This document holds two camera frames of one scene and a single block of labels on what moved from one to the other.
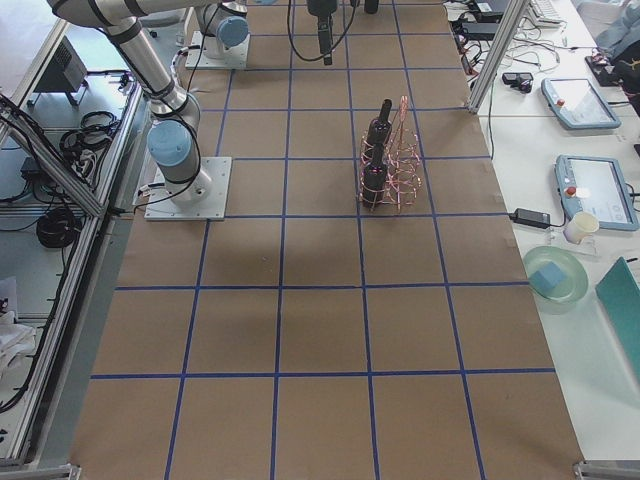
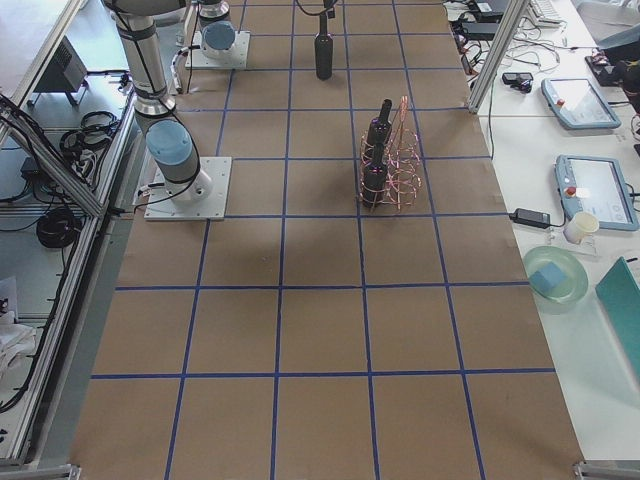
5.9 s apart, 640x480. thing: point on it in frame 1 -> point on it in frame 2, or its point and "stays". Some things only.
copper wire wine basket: (390, 171) stays
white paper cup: (582, 225) stays
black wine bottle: (371, 6) -> (324, 51)
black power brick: (479, 31) stays
